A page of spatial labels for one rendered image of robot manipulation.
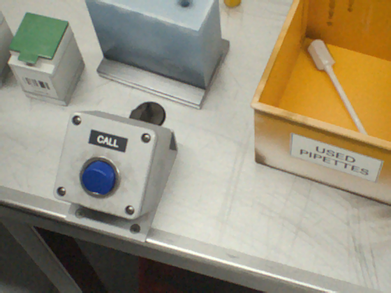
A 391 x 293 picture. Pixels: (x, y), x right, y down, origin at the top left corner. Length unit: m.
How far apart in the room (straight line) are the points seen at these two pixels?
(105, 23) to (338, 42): 0.20
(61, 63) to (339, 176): 0.25
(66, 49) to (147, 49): 0.07
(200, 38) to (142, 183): 0.12
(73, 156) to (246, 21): 0.22
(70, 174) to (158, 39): 0.13
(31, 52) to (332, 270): 0.30
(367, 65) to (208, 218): 0.19
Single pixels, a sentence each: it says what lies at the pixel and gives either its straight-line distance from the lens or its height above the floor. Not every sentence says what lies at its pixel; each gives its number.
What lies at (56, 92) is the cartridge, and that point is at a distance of 0.69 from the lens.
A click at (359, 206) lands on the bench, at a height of 0.88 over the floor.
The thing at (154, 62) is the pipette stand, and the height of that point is 0.90.
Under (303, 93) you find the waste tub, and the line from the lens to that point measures 0.68.
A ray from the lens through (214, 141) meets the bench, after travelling 0.67.
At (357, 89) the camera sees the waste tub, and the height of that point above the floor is 0.88.
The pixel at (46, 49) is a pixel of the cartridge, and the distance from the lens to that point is 0.66.
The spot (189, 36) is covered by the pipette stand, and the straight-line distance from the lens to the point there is 0.62.
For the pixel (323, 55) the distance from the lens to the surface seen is 0.68.
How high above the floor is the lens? 1.47
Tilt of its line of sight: 63 degrees down
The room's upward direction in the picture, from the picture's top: 10 degrees counter-clockwise
